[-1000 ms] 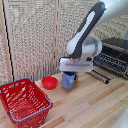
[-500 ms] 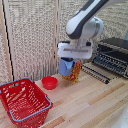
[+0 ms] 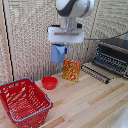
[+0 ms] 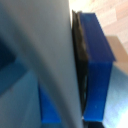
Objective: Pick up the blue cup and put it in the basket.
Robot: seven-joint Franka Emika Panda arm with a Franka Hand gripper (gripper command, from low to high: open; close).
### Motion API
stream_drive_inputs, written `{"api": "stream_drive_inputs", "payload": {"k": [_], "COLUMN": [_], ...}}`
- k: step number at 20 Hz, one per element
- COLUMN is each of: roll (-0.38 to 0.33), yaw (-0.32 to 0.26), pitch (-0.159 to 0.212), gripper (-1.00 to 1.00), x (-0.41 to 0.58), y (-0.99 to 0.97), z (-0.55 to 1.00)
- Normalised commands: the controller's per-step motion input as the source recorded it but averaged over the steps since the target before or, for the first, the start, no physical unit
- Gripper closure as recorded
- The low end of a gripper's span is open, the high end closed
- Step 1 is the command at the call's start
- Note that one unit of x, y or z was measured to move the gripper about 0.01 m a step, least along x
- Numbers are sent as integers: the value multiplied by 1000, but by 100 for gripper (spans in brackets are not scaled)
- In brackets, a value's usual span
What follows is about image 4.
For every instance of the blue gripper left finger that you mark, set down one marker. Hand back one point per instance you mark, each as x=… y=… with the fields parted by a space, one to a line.
x=50 y=111

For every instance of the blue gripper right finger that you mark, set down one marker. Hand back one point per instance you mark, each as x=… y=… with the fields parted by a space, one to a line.
x=98 y=70

